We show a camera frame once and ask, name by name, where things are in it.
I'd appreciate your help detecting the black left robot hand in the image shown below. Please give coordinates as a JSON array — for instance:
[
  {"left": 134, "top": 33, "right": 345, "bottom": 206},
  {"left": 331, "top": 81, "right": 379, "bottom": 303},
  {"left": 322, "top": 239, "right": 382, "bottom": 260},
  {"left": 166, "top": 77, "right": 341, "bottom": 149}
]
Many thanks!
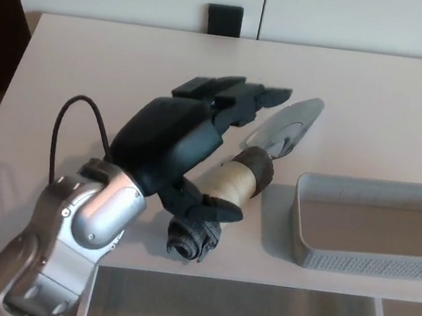
[{"left": 101, "top": 60, "right": 295, "bottom": 231}]

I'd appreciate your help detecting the trowel with cloth-wrapped handle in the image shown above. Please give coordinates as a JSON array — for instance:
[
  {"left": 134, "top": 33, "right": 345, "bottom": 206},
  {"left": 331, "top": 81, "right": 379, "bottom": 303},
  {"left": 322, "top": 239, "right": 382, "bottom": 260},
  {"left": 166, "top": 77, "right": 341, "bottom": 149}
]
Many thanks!
[{"left": 163, "top": 81, "right": 326, "bottom": 275}]

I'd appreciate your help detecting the white desk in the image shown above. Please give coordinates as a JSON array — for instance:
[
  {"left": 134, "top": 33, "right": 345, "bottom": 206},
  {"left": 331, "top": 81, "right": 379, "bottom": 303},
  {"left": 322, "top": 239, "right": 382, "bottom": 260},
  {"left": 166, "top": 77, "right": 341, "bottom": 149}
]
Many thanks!
[{"left": 0, "top": 6, "right": 422, "bottom": 316}]

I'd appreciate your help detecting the grey mesh container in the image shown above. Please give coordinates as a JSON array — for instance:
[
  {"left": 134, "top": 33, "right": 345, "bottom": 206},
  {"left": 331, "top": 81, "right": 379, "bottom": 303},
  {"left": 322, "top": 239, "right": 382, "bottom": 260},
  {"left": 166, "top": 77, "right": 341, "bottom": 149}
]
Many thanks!
[{"left": 285, "top": 167, "right": 422, "bottom": 284}]

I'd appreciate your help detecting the white cabinet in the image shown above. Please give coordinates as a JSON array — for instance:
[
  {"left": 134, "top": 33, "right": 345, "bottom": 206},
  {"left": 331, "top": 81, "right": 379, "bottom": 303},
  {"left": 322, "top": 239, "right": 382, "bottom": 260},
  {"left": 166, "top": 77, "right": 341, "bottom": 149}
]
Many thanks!
[{"left": 0, "top": 0, "right": 422, "bottom": 61}]

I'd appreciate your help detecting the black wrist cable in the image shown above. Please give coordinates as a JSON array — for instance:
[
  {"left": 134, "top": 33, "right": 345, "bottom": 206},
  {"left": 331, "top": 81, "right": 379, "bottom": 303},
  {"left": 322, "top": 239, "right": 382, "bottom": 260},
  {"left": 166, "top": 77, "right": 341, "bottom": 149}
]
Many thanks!
[{"left": 46, "top": 91, "right": 121, "bottom": 190}]

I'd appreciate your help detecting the black cabinet handle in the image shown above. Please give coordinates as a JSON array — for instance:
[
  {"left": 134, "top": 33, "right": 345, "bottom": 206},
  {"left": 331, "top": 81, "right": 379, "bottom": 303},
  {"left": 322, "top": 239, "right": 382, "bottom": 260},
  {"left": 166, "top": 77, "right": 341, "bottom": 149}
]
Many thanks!
[{"left": 205, "top": 2, "right": 246, "bottom": 39}]

